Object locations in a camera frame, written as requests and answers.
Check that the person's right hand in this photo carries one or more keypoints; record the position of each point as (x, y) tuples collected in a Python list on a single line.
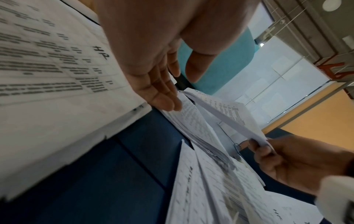
[(304, 162)]

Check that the round ceiling lamp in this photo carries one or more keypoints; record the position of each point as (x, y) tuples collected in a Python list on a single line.
[(332, 4)]

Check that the person's left hand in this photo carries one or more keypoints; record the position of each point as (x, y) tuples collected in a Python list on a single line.
[(155, 30)]

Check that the printed paper sheet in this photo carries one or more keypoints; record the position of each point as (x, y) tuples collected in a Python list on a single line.
[(232, 113)]

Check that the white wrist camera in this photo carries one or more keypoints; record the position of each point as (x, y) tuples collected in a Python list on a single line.
[(337, 201)]

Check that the white partition panel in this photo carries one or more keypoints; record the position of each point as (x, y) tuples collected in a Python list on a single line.
[(276, 74)]

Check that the neat stack of printed papers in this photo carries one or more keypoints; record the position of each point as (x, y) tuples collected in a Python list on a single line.
[(44, 87), (191, 124), (210, 197)]

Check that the teal cylindrical barrel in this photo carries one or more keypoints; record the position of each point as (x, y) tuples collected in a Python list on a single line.
[(227, 61)]

